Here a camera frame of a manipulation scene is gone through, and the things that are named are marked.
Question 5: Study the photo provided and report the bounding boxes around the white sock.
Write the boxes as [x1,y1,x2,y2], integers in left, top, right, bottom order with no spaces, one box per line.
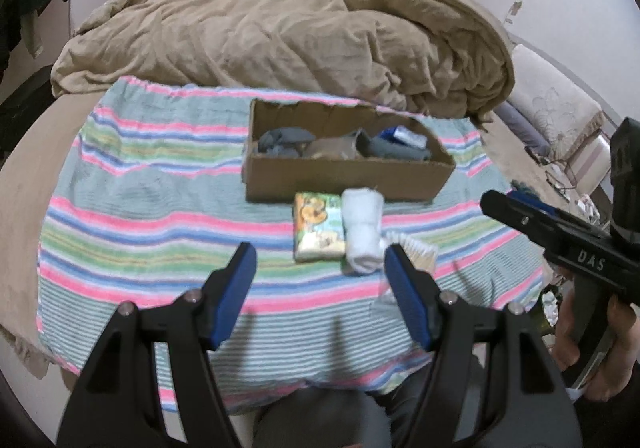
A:
[341,187,386,275]

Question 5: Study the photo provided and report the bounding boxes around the light grey sock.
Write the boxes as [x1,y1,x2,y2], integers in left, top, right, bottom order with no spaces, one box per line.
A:
[255,127,312,159]

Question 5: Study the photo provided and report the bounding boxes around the brown cardboard box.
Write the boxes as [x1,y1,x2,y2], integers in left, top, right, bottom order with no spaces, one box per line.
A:
[241,98,457,205]

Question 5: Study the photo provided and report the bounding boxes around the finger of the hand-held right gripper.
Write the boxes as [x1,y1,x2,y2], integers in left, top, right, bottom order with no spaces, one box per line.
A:
[480,190,561,254]
[507,192,609,235]

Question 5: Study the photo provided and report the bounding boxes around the white embroidered pillow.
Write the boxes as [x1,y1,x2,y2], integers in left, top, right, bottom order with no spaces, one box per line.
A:
[505,43,606,165]

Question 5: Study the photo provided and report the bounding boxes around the dark grey sock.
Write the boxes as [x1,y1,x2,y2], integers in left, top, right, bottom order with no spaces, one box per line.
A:
[352,128,432,163]

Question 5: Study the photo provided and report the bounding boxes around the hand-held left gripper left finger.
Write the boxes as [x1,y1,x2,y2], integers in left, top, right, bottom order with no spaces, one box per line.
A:
[57,242,258,448]

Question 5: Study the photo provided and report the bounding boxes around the tan duvet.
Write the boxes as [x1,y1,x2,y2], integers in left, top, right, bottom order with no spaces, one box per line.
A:
[51,0,516,125]

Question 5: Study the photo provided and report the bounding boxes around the dark cables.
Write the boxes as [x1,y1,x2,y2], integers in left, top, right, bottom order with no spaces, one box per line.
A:
[524,147,583,201]

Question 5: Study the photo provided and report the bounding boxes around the tan folded cloth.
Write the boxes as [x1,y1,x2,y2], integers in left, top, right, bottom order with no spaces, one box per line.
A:
[304,135,362,162]

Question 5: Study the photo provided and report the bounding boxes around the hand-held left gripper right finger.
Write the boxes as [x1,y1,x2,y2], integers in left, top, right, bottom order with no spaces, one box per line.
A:
[384,243,583,448]

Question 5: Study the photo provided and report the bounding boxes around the dark furniture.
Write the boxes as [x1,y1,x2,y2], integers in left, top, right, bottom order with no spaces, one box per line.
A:
[0,65,57,154]

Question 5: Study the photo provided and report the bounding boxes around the white bristle brush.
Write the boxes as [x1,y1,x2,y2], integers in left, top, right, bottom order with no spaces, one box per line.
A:
[380,231,439,274]

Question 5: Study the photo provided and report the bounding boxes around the striped pastel blanket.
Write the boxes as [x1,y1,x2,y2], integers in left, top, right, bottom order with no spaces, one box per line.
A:
[36,76,546,416]

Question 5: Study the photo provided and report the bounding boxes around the person's right hand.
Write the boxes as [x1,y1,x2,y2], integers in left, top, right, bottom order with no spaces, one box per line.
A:
[552,273,640,402]

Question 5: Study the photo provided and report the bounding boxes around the blue white packet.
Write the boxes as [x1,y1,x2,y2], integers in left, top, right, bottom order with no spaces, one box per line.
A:
[377,125,429,149]

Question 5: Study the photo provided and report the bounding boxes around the grey blue pillow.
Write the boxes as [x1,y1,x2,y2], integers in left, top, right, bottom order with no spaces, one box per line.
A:
[492,101,552,160]

